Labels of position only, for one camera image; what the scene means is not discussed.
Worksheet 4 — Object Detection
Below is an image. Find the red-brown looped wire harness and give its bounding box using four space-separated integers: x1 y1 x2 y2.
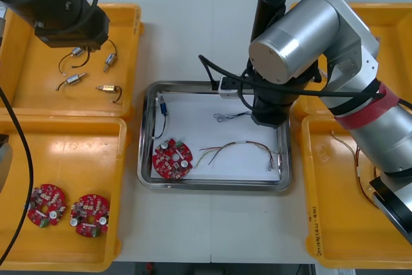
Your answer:
353 147 379 207

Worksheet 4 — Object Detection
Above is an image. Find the round red circuit board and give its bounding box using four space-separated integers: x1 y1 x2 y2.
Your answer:
151 138 196 180
69 193 110 238
23 184 68 229

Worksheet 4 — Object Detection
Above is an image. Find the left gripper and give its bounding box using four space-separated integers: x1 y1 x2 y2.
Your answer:
33 6 110 52

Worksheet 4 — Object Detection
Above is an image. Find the steel tray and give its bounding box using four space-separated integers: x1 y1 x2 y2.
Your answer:
136 81 294 194

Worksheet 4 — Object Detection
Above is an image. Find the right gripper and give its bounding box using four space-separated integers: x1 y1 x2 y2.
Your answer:
251 97 291 128

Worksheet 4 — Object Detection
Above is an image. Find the yellow-orange plastic bin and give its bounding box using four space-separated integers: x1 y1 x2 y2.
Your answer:
0 1 145 122
0 114 133 273
295 114 412 271
285 1 412 118

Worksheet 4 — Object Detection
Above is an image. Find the red green-yellow wire harness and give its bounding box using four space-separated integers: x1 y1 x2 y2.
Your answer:
199 140 283 172

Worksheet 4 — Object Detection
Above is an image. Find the white paper sheet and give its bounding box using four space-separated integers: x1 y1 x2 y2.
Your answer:
150 91 281 182

